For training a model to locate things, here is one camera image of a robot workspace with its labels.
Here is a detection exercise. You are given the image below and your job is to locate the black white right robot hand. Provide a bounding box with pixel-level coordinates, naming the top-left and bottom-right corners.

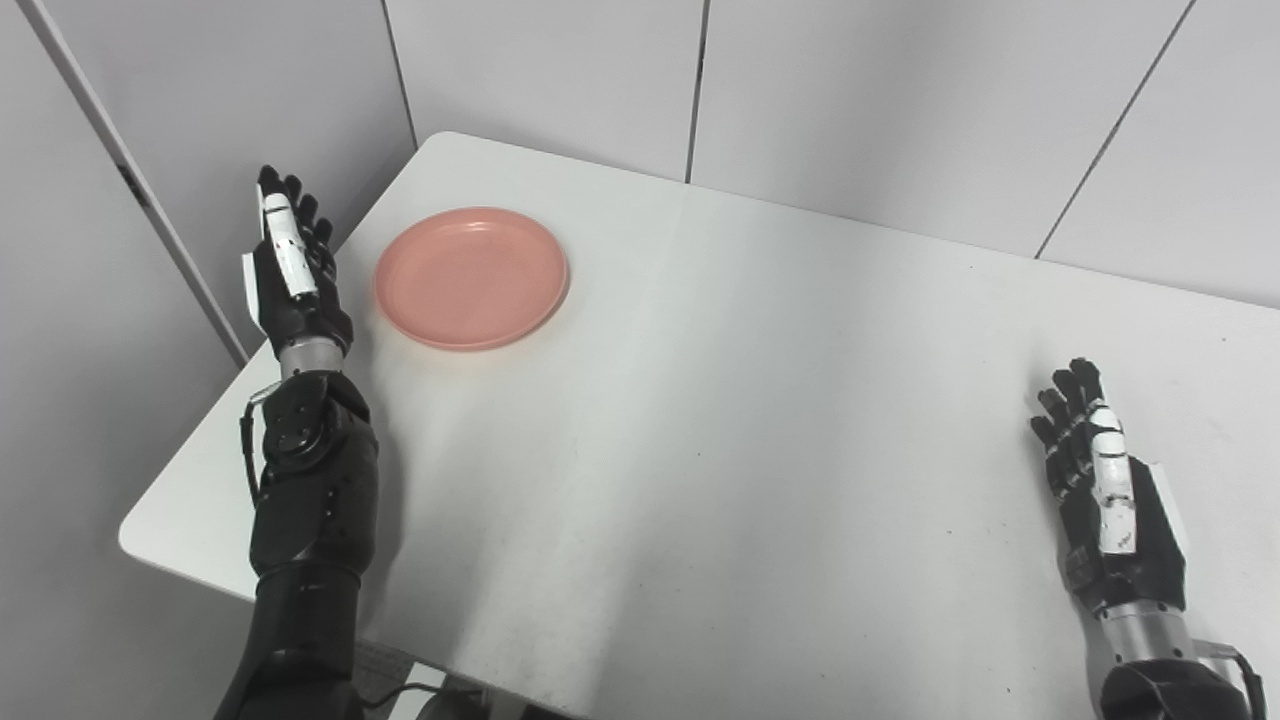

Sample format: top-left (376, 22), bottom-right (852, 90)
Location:
top-left (1029, 357), bottom-right (1191, 617)

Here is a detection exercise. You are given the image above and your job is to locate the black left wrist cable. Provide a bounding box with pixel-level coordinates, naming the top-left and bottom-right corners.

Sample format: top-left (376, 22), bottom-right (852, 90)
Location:
top-left (237, 384), bottom-right (453, 713)

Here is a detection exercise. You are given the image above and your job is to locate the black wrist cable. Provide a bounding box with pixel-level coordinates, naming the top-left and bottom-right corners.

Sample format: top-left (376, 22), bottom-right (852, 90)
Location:
top-left (237, 384), bottom-right (453, 713)
top-left (1194, 640), bottom-right (1268, 720)

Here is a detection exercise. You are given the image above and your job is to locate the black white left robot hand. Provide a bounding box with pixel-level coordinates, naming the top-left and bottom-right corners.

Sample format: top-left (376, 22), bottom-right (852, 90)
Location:
top-left (240, 165), bottom-right (355, 367)

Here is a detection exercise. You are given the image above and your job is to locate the pink round plate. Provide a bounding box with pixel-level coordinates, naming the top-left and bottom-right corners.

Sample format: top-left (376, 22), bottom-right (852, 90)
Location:
top-left (373, 206), bottom-right (571, 353)

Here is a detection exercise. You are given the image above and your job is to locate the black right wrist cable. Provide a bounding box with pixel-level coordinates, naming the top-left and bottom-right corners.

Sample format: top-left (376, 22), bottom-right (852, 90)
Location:
top-left (1194, 640), bottom-right (1268, 720)

